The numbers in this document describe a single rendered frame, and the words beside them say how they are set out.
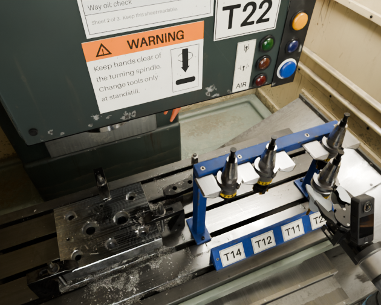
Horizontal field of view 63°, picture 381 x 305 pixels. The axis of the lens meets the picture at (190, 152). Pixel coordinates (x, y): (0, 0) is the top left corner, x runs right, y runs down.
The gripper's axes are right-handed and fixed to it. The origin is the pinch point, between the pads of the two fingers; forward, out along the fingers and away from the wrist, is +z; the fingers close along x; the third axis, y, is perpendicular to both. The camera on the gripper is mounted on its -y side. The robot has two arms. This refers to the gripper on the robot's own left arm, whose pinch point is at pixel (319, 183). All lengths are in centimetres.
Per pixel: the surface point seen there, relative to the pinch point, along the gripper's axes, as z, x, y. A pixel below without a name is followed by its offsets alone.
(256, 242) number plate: 0.9, -13.4, 25.5
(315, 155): 7.4, 3.5, -1.8
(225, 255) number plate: 0.8, -24.0, 25.8
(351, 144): 6.9, 15.7, -2.0
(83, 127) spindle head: 4, -52, -34
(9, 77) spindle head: 4, -58, -44
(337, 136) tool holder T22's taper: 7.9, 9.3, -6.5
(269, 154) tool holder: 7.9, -12.4, -7.9
